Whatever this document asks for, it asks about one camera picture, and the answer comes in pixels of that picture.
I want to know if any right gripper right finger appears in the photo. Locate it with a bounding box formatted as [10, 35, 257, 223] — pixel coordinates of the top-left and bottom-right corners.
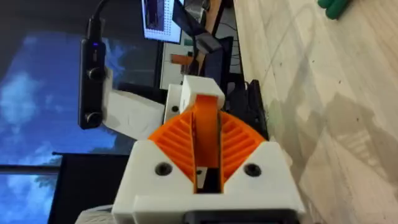
[219, 110, 301, 196]

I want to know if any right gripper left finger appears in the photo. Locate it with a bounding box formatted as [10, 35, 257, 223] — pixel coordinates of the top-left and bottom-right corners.
[112, 107, 197, 218]

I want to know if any green toy vegetable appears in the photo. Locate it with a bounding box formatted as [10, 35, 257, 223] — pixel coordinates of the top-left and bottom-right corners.
[317, 0, 354, 21]

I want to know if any black flat panel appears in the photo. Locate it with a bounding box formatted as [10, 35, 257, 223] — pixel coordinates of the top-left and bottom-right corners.
[46, 151, 131, 224]

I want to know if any small bright computer monitor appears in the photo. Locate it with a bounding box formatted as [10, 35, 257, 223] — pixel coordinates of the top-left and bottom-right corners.
[141, 0, 185, 44]

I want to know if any large screen with sky picture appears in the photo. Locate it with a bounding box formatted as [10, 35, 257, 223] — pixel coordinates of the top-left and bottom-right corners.
[0, 30, 164, 224]

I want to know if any black rail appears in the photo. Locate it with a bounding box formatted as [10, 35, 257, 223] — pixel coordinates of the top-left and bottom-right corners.
[228, 79, 270, 141]

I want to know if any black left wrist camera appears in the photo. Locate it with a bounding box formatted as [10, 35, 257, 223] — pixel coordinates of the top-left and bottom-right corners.
[78, 37, 107, 131]

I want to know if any black camera cable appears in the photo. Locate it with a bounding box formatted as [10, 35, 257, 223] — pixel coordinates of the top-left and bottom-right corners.
[86, 0, 112, 40]

